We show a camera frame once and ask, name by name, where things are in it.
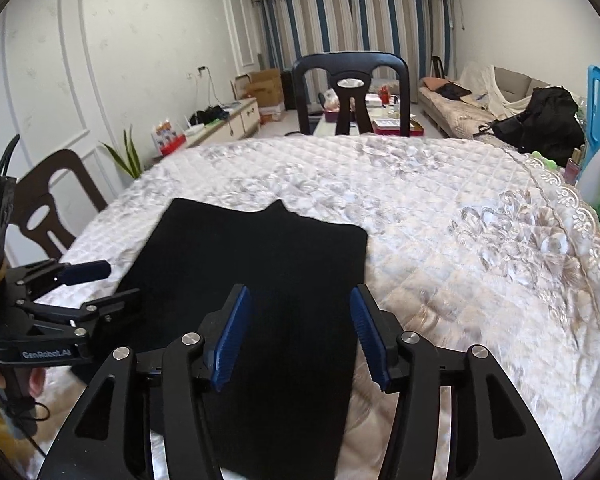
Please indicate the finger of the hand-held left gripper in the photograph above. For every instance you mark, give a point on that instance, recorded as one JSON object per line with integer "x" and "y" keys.
{"x": 115, "y": 302}
{"x": 87, "y": 270}

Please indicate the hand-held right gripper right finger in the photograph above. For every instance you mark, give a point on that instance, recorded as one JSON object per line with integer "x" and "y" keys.
{"x": 367, "y": 335}

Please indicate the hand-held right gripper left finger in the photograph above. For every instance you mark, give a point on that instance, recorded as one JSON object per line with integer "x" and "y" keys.
{"x": 232, "y": 340}

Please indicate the black pants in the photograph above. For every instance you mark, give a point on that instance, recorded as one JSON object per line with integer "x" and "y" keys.
{"x": 260, "y": 260}

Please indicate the person's left hand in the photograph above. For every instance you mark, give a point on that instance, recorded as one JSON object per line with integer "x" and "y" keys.
{"x": 36, "y": 385}

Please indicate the brown wooden chair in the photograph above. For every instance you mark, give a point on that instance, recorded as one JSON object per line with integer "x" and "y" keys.
{"x": 92, "y": 185}

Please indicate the white quilted floral blanket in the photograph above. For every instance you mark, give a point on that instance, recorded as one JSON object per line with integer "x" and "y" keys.
{"x": 430, "y": 260}

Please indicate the green potted plant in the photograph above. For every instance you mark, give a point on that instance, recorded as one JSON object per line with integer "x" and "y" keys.
{"x": 127, "y": 157}

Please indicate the red printed box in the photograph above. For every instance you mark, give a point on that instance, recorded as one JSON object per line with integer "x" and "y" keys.
{"x": 167, "y": 137}

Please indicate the black cloth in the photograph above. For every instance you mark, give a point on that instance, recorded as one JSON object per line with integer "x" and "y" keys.
{"x": 210, "y": 115}

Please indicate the white low cabinet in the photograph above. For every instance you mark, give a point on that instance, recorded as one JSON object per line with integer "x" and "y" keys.
{"x": 235, "y": 122}

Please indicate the cluttered coffee table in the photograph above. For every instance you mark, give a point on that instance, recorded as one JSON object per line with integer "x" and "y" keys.
{"x": 395, "y": 125}

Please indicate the white plastic bag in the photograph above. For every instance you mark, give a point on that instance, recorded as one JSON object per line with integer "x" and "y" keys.
{"x": 332, "y": 100}

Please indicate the beige sofa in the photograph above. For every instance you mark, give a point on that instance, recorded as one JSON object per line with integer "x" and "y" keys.
{"x": 455, "y": 110}

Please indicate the green plastic toy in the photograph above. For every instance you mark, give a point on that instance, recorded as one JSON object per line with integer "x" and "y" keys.
{"x": 547, "y": 162}

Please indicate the brown cardboard box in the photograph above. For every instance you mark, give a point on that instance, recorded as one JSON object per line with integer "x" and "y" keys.
{"x": 267, "y": 87}

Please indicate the black garment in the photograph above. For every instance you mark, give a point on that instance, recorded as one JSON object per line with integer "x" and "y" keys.
{"x": 455, "y": 91}

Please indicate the pink pillow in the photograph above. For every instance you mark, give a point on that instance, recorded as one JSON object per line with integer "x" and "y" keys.
{"x": 434, "y": 84}

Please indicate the pink box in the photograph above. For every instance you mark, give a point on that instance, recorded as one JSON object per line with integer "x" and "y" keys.
{"x": 573, "y": 172}

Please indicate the dark blue plastic chair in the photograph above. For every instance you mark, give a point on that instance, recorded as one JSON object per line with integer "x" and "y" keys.
{"x": 350, "y": 60}

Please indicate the black metal chair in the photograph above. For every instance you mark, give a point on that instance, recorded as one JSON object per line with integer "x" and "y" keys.
{"x": 437, "y": 67}

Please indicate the pale plastic bottle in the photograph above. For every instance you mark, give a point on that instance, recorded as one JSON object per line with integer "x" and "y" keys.
{"x": 594, "y": 175}

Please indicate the white cloth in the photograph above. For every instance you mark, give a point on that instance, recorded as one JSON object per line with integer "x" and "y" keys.
{"x": 490, "y": 85}

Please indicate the black bag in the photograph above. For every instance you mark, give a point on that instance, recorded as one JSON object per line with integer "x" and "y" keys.
{"x": 545, "y": 120}

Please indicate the blue beige striped curtains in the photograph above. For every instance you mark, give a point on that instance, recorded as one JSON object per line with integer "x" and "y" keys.
{"x": 330, "y": 20}

